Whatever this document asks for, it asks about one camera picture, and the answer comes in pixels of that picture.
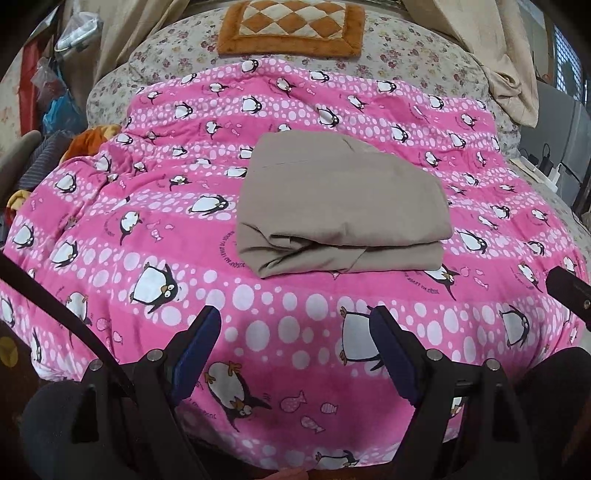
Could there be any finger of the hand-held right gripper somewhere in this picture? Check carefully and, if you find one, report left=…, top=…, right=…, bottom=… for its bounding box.
left=546, top=266, right=591, bottom=332

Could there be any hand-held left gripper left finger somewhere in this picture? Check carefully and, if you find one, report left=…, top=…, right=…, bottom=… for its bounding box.
left=69, top=305, right=222, bottom=480

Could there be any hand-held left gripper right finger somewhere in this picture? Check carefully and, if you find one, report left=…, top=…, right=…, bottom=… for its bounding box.
left=369, top=305, right=539, bottom=480

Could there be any beige jacket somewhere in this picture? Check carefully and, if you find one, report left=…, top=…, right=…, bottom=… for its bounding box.
left=235, top=130, right=454, bottom=280

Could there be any pink penguin print blanket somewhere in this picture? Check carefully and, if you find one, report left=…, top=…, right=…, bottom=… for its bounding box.
left=0, top=59, right=591, bottom=472

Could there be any person's right leg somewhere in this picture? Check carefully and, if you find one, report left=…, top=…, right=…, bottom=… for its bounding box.
left=505, top=346, right=591, bottom=480

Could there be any person's leg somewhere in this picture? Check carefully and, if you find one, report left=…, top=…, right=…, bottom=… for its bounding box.
left=505, top=346, right=591, bottom=480
left=21, top=381, right=100, bottom=480

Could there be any white power strip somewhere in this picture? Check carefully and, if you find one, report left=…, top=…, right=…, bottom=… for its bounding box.
left=517, top=156, right=566, bottom=188

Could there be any person's left leg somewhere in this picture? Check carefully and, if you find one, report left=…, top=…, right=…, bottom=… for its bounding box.
left=21, top=381, right=100, bottom=480

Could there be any grey cabinet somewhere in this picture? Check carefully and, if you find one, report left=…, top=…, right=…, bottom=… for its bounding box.
left=531, top=80, right=591, bottom=208

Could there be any yellow toy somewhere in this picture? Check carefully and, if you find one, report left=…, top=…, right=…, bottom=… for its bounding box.
left=7, top=188, right=33, bottom=210

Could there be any orange plush toy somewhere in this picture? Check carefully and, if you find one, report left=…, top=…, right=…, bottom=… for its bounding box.
left=61, top=124, right=124, bottom=162

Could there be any beige hanging cloth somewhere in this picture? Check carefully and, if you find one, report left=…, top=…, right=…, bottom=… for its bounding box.
left=402, top=0, right=540, bottom=130

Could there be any striped grey cloth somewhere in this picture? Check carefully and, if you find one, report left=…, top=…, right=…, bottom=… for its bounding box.
left=21, top=131, right=77, bottom=190

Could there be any blue plastic bag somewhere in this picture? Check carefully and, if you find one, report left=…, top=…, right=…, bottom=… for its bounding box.
left=42, top=90, right=88, bottom=136

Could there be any floral bed sheet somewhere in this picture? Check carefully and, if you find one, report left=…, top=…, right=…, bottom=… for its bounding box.
left=85, top=7, right=591, bottom=250

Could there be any beige curtain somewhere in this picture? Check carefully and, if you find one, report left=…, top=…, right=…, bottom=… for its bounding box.
left=95, top=0, right=197, bottom=79

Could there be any orange checkered cushion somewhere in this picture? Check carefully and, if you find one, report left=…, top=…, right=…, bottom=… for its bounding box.
left=217, top=0, right=366, bottom=60

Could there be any silver plastic bag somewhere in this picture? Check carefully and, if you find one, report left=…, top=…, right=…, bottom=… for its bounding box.
left=54, top=11, right=98, bottom=55

